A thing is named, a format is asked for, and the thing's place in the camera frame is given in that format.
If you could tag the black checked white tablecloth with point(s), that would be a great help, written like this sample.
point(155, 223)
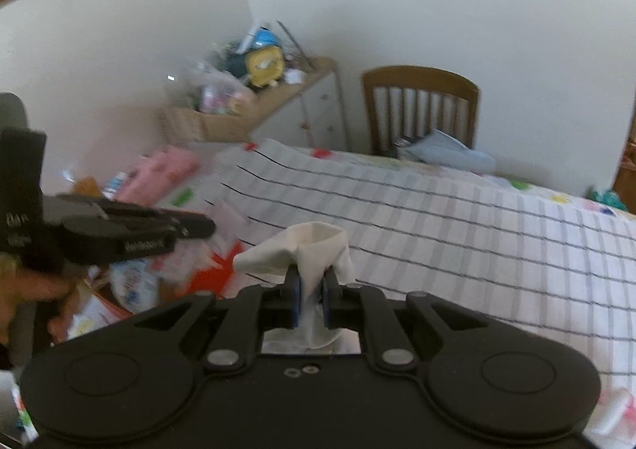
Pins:
point(422, 230)

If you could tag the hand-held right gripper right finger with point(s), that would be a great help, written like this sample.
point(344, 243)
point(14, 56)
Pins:
point(327, 302)

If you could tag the cardboard box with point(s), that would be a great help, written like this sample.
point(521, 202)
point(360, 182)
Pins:
point(203, 125)

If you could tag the plastic bag with pink items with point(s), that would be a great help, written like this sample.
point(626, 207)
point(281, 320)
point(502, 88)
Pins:
point(216, 93)

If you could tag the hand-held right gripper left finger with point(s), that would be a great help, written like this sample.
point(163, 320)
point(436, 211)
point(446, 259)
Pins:
point(296, 300)

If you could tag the brown wooden chair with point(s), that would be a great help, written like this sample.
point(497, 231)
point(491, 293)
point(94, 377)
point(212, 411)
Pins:
point(420, 76)

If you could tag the wooden top side cabinet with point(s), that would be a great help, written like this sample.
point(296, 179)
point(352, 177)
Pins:
point(318, 106)

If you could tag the pink printed cloth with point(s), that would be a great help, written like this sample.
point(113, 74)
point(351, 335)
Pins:
point(159, 170)

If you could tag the teal patterned cloth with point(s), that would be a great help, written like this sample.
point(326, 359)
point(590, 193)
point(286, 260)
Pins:
point(606, 196)

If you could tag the amber liquid bottle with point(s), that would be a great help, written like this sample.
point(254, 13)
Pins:
point(85, 186)

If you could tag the person's left hand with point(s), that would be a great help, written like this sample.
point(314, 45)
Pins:
point(35, 286)

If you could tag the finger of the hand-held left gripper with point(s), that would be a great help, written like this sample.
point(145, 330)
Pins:
point(189, 226)

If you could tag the thin black stick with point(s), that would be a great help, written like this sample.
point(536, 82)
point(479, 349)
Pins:
point(295, 44)

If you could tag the white tube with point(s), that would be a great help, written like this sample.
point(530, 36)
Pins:
point(251, 39)

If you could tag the white cloth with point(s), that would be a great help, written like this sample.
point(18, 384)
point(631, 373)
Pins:
point(318, 250)

